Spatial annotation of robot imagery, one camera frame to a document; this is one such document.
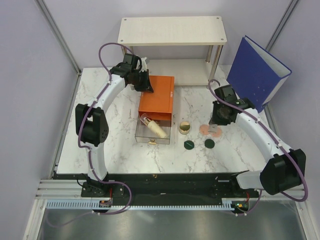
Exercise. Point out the orange drawer box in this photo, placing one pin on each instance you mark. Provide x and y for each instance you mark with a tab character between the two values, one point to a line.
159	104

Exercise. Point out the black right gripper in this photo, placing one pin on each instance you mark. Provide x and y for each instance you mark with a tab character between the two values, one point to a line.
214	120

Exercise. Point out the gold round jar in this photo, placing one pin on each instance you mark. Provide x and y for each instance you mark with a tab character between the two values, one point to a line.
184	127

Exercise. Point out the pink powder puff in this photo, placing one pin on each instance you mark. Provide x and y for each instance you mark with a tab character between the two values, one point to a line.
204	129
217	133

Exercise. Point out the white two-tier shelf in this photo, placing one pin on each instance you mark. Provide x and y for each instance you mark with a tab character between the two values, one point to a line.
208	31

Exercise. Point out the light blue cable duct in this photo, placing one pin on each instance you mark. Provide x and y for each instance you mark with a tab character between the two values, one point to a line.
95	204

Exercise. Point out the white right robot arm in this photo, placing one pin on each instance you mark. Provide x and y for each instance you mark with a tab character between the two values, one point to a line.
285	166

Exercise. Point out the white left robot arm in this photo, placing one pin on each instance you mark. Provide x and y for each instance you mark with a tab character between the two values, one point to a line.
91	125

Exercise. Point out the clear grey tube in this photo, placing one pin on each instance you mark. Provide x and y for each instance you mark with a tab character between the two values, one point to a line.
213	128

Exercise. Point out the pink powder puff left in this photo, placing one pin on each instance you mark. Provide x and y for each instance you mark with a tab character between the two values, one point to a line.
204	129

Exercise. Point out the pink powder puff right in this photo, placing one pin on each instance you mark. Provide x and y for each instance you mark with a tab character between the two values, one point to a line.
217	133

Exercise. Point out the dark green lid left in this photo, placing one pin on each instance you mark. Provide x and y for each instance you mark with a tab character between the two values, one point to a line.
188	145

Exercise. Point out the blue ring binder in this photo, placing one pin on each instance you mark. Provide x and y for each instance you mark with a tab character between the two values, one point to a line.
256	74

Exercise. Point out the cream lotion bottle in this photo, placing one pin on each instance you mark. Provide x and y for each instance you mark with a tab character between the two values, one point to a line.
154	127

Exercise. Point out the dark green lid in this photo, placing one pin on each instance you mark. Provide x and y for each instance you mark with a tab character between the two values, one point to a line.
188	145
209	143

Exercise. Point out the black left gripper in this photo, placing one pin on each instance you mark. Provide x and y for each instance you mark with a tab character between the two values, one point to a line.
146	86

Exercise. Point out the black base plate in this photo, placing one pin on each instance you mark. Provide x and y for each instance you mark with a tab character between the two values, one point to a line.
167	188

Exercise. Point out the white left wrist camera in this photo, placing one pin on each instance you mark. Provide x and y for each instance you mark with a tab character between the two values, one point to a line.
142	64

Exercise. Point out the dark green lid right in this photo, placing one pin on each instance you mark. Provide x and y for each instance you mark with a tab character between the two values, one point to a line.
209	143

